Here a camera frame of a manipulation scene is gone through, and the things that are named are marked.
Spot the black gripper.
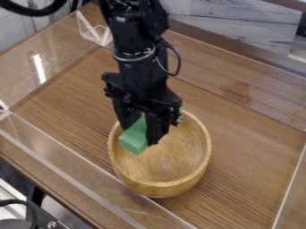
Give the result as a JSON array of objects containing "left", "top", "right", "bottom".
[{"left": 102, "top": 45, "right": 183, "bottom": 146}]

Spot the green rectangular block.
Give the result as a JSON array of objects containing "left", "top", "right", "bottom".
[{"left": 119, "top": 115, "right": 149, "bottom": 156}]

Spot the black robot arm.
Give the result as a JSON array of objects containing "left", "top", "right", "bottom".
[{"left": 98, "top": 0, "right": 183, "bottom": 145}]

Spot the brown wooden bowl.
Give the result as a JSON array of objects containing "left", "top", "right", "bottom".
[{"left": 109, "top": 110, "right": 211, "bottom": 198}]

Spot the clear acrylic tray enclosure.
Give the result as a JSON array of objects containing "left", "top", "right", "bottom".
[{"left": 0, "top": 16, "right": 306, "bottom": 229}]

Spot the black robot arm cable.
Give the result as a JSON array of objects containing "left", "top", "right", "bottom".
[{"left": 0, "top": 0, "right": 70, "bottom": 18}]

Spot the black metal table bracket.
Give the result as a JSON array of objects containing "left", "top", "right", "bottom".
[{"left": 27, "top": 186, "right": 68, "bottom": 229}]

